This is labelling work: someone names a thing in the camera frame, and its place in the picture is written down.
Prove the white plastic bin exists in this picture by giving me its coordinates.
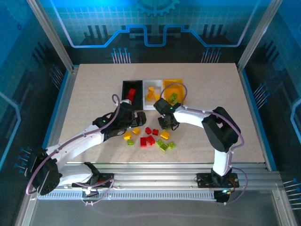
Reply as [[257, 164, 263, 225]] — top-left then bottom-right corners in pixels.
[[143, 79, 165, 111]]

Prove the black plastic bin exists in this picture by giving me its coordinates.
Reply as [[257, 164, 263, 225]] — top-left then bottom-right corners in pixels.
[[121, 80, 144, 111]]

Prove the yellow plastic bin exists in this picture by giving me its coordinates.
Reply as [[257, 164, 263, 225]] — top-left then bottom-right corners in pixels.
[[162, 79, 186, 105]]

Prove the black electronics box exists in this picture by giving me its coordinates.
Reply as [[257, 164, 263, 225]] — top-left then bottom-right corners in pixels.
[[213, 189, 232, 204]]

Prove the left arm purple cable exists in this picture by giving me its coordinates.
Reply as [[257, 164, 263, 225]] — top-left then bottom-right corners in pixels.
[[25, 94, 122, 207]]

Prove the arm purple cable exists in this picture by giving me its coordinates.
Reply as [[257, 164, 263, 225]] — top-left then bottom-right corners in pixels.
[[25, 94, 122, 207], [159, 82, 249, 205]]

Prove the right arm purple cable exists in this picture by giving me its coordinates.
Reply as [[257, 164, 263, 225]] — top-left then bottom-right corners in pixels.
[[159, 82, 249, 205]]

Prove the aluminium frame rail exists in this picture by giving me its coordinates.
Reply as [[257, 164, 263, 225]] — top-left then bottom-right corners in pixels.
[[58, 162, 283, 193]]

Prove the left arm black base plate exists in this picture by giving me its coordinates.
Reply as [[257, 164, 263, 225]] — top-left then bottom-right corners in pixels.
[[71, 173, 116, 189]]

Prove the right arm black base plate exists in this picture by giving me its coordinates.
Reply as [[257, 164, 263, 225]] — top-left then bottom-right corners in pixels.
[[197, 172, 239, 189]]

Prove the aluminium side rail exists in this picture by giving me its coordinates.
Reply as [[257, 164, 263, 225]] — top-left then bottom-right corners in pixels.
[[39, 65, 79, 151], [237, 65, 278, 171]]

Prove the slotted grey cable duct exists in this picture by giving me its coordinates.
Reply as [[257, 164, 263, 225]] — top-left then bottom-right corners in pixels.
[[37, 191, 217, 201]]

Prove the aluminium frame post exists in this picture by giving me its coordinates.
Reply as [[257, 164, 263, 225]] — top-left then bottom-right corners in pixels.
[[237, 0, 284, 71], [26, 0, 75, 71]]

